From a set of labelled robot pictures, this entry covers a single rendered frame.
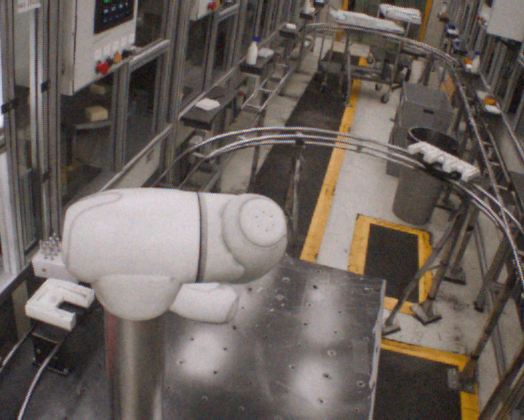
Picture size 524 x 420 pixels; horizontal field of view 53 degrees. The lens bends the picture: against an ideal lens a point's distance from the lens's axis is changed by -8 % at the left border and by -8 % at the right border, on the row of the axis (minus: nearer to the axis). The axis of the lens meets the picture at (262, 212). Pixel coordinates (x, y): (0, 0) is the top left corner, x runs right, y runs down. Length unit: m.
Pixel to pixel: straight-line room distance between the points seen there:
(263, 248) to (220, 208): 0.08
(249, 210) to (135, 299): 0.20
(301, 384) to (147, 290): 0.99
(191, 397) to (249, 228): 0.94
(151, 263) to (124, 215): 0.07
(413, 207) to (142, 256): 3.41
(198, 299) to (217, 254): 0.57
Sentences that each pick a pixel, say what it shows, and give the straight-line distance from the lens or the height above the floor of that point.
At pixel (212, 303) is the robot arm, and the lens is 1.33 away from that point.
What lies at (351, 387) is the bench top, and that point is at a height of 0.68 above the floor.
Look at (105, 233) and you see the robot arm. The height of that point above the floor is 1.49.
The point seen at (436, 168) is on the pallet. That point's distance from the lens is 2.94.
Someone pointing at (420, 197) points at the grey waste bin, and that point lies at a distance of 4.02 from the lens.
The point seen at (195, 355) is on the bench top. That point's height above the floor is 0.68.
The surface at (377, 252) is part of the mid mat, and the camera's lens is 3.66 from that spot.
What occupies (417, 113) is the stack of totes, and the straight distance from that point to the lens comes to 4.59.
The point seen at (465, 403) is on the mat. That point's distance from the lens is 2.86.
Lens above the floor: 1.91
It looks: 30 degrees down
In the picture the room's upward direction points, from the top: 10 degrees clockwise
